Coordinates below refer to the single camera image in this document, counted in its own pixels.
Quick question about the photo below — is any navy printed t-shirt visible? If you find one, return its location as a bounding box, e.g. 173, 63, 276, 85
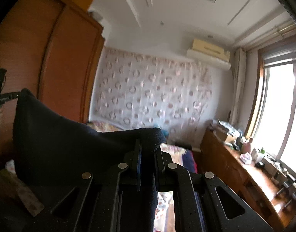
13, 89, 165, 231

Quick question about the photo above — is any floral bed quilt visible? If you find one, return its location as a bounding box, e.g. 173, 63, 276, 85
87, 121, 192, 231

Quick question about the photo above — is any navy blue fleece blanket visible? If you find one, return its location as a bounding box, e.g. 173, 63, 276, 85
182, 150, 198, 173

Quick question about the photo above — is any long wooden sideboard cabinet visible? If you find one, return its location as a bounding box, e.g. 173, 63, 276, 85
197, 128, 296, 231

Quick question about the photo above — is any wooden louvered wardrobe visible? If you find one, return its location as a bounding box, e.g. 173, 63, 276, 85
0, 0, 107, 158

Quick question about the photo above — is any stack of papers and boxes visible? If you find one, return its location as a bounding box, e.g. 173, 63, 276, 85
209, 119, 240, 142

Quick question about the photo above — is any pink figurine on sideboard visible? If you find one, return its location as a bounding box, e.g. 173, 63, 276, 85
242, 137, 253, 154

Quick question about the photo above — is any beige window side curtain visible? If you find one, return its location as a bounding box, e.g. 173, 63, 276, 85
229, 48, 247, 126

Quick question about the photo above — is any bright window with frame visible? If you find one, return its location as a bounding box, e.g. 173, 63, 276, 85
247, 37, 296, 173

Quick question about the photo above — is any white wall air conditioner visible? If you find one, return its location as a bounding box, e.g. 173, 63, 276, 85
186, 39, 231, 71

